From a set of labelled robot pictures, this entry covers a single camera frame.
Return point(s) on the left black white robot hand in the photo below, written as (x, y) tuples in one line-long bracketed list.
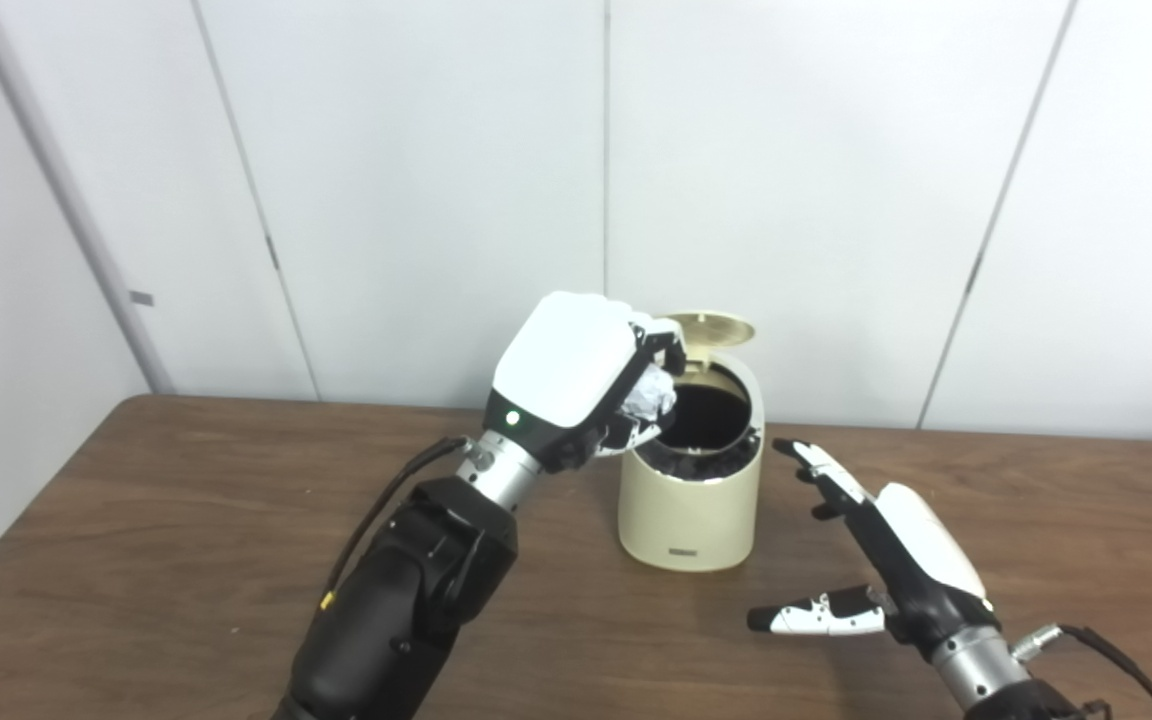
[(561, 370)]

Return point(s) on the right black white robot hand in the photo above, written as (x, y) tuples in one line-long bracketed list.
[(921, 560)]

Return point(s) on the white paper ball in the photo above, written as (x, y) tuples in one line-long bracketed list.
[(651, 398)]

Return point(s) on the cream round bin lid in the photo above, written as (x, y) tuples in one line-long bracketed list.
[(716, 330)]

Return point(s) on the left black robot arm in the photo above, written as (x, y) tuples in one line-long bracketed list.
[(406, 600)]

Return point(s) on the black bin liner bag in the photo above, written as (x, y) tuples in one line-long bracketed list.
[(711, 410)]

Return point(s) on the cream-colored round bin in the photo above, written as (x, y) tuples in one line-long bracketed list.
[(686, 520)]

